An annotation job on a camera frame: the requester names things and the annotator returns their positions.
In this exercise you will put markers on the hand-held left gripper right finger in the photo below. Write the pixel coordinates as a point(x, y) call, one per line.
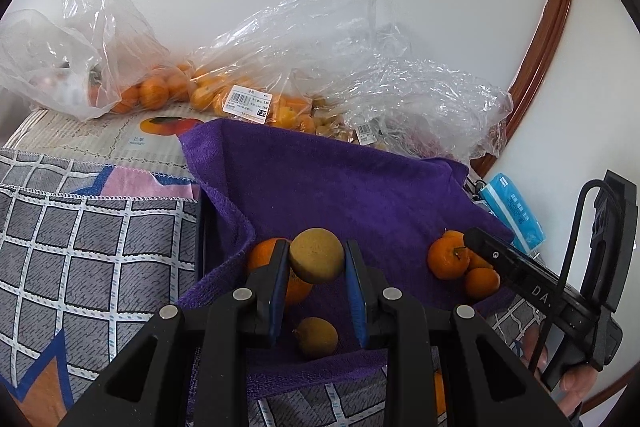
point(356, 297)

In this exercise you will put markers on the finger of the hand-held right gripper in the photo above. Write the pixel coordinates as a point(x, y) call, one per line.
point(495, 254)

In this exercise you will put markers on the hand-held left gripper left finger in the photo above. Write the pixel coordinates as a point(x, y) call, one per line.
point(279, 302)

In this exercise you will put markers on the small orange mandarin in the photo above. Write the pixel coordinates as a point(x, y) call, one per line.
point(477, 260)

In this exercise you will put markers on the smooth oval orange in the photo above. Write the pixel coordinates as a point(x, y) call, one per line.
point(481, 283)

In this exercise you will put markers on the round orange mandarin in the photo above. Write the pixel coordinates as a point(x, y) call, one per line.
point(260, 257)

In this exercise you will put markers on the mandarin with stem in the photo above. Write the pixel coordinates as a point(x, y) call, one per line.
point(445, 259)

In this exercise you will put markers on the dull yellow lemon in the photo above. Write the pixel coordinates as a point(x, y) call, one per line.
point(316, 257)
point(316, 338)

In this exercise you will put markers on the person's right hand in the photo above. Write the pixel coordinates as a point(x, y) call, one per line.
point(575, 387)

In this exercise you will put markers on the blue tissue pack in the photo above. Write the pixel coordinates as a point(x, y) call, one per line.
point(515, 212)

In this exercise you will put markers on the purple towel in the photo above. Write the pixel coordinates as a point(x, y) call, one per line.
point(350, 192)

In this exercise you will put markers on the pile of bagged red fruit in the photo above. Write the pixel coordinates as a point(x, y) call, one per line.
point(425, 139)

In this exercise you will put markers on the clear plastic red fruit bag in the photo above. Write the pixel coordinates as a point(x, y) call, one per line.
point(440, 97)

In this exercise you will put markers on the pile of bagged longans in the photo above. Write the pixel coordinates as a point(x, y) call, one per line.
point(327, 122)

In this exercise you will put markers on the pile of bagged kumquats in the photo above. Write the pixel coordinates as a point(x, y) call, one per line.
point(295, 109)

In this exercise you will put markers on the clear plastic longan bag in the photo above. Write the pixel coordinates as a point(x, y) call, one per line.
point(340, 72)

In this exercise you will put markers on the pile of bagged mandarins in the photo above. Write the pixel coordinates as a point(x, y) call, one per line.
point(152, 92)

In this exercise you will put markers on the printed cardboard fruit box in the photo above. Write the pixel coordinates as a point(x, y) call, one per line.
point(100, 132)

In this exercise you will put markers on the clear plastic kumquat bag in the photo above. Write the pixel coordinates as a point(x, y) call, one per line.
point(240, 52)

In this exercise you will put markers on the clear plastic mandarin bag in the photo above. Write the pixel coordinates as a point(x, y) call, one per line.
point(115, 22)

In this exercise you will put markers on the white plastic bag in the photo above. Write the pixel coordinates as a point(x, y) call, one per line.
point(30, 52)

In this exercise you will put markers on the brown wooden frame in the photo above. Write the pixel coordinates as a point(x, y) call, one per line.
point(560, 7)

